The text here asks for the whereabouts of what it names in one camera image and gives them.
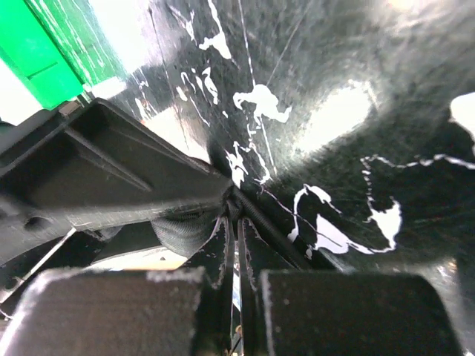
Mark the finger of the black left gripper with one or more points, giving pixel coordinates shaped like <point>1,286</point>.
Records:
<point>95,168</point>

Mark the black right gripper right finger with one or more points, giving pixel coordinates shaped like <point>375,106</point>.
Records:
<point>330,313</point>

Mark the green plastic tray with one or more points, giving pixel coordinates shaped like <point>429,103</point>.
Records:
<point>58,51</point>

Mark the black marbled table mat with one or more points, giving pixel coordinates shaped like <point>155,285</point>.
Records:
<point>350,124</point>

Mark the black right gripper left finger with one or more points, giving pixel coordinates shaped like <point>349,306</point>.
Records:
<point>72,312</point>

